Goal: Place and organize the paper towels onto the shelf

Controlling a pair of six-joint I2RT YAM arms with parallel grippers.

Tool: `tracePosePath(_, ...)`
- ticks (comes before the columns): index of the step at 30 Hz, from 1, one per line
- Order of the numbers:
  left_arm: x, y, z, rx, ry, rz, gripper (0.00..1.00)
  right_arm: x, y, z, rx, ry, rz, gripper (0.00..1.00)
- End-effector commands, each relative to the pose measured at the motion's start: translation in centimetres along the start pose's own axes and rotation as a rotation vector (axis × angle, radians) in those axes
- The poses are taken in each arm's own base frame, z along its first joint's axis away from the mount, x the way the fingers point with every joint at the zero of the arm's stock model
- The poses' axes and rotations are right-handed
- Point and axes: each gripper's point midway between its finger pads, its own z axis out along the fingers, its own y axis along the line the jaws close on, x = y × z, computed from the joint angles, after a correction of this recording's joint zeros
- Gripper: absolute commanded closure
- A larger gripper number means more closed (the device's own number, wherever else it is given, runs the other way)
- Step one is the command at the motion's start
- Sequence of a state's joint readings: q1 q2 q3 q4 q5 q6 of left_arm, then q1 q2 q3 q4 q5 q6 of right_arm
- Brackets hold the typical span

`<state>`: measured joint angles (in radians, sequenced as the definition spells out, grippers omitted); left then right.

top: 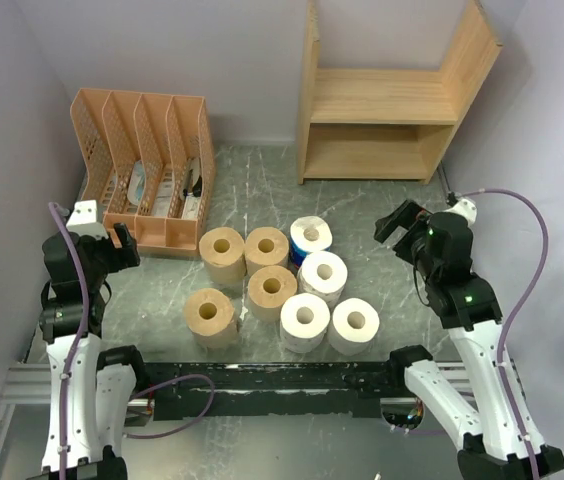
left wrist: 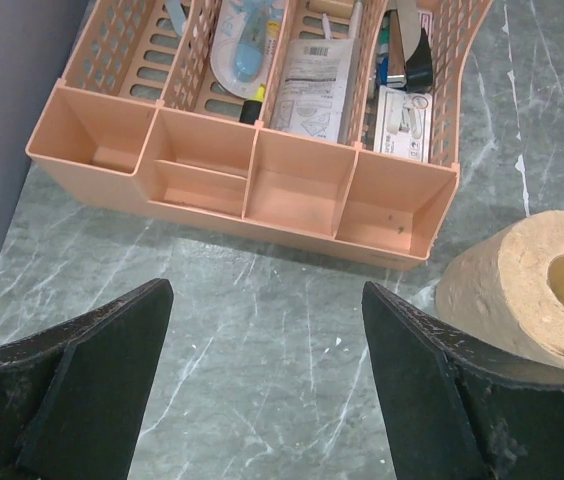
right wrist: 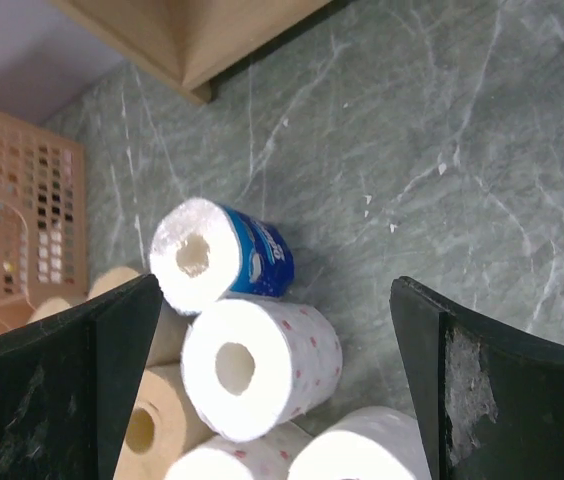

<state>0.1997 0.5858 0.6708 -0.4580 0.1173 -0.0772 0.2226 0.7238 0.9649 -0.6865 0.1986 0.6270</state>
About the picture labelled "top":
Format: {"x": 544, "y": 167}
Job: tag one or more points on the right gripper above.
{"x": 409, "y": 215}

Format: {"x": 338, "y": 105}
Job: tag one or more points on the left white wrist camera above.
{"x": 86, "y": 220}

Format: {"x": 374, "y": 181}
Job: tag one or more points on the brown roll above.
{"x": 223, "y": 253}
{"x": 211, "y": 318}
{"x": 266, "y": 246}
{"x": 268, "y": 289}

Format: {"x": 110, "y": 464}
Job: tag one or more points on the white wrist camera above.
{"x": 465, "y": 208}
{"x": 86, "y": 220}

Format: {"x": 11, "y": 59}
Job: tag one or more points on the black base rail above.
{"x": 361, "y": 389}

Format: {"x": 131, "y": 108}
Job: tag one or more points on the wooden two-tier shelf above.
{"x": 388, "y": 124}

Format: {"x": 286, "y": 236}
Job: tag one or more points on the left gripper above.
{"x": 120, "y": 257}

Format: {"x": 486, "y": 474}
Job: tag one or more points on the peach plastic file organizer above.
{"x": 116, "y": 128}

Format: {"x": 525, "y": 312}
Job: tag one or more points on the white patterned roll front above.
{"x": 304, "y": 319}

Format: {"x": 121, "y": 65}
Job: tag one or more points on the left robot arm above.
{"x": 90, "y": 386}

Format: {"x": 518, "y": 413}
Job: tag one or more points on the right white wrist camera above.
{"x": 465, "y": 208}

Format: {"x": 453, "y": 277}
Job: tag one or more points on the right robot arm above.
{"x": 495, "y": 437}

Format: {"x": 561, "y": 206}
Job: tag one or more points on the blue white roll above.
{"x": 308, "y": 234}

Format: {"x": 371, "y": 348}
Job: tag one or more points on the white patterned roll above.
{"x": 304, "y": 319}
{"x": 323, "y": 274}

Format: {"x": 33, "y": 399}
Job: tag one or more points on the plain white roll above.
{"x": 354, "y": 325}

